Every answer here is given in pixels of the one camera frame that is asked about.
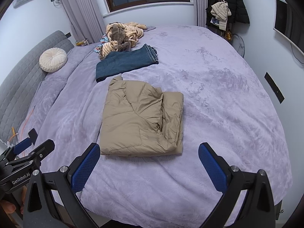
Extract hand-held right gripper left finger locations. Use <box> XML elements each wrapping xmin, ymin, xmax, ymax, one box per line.
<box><xmin>23</xmin><ymin>142</ymin><xmax>101</xmax><ymax>228</ymax></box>

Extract orange cable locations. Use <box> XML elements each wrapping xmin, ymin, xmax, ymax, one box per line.
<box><xmin>9</xmin><ymin>107</ymin><xmax>36</xmax><ymax>145</ymax></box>

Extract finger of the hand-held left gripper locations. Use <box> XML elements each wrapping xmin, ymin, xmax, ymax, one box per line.
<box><xmin>7</xmin><ymin>139</ymin><xmax>55</xmax><ymax>169</ymax></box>
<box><xmin>13</xmin><ymin>136</ymin><xmax>32</xmax><ymax>156</ymax></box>

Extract coats hanging on rack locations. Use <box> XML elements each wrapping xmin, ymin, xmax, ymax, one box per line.
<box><xmin>205</xmin><ymin>0</ymin><xmax>250</xmax><ymax>29</ymax></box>

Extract colourful printed cloth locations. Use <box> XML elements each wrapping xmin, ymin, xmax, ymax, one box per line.
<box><xmin>93</xmin><ymin>34</ymin><xmax>108</xmax><ymax>54</ymax></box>

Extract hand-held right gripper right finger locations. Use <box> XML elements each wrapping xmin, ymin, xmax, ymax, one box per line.
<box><xmin>198</xmin><ymin>142</ymin><xmax>276</xmax><ymax>228</ymax></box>

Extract wall-mounted television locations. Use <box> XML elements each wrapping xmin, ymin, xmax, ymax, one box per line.
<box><xmin>273</xmin><ymin>0</ymin><xmax>304</xmax><ymax>53</ymax></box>

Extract brown plush garment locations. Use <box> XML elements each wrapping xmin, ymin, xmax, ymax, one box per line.
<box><xmin>108</xmin><ymin>25</ymin><xmax>131</xmax><ymax>51</ymax></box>

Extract grey quilted headboard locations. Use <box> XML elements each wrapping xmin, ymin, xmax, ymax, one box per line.
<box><xmin>0</xmin><ymin>30</ymin><xmax>74</xmax><ymax>143</ymax></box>

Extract pale pleated curtain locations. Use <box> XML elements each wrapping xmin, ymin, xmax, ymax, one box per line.
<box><xmin>58</xmin><ymin>0</ymin><xmax>105</xmax><ymax>44</ymax></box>
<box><xmin>191</xmin><ymin>0</ymin><xmax>209</xmax><ymax>26</ymax></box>

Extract striped fleece garment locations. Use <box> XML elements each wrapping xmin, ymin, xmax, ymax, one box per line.
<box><xmin>98</xmin><ymin>22</ymin><xmax>147</xmax><ymax>60</ymax></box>

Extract person's left hand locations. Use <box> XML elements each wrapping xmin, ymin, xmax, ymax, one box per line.
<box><xmin>0</xmin><ymin>186</ymin><xmax>26</xmax><ymax>215</ymax></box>

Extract television cable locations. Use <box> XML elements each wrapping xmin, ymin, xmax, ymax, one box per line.
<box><xmin>291</xmin><ymin>43</ymin><xmax>304</xmax><ymax>64</ymax></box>

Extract black wall strip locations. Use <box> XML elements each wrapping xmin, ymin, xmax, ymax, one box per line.
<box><xmin>264</xmin><ymin>72</ymin><xmax>285</xmax><ymax>104</ymax></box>

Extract blue jeans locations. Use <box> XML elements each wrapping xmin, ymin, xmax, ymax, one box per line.
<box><xmin>96</xmin><ymin>43</ymin><xmax>159</xmax><ymax>83</ymax></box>

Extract white round cushion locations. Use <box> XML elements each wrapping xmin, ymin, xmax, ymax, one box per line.
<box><xmin>39</xmin><ymin>48</ymin><xmax>67</xmax><ymax>73</ymax></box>

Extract bed with lilac blanket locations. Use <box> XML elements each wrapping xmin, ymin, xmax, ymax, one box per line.
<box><xmin>5</xmin><ymin>25</ymin><xmax>293</xmax><ymax>221</ymax></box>

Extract standing fan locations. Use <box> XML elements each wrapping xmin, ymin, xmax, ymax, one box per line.
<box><xmin>231</xmin><ymin>34</ymin><xmax>245</xmax><ymax>58</ymax></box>

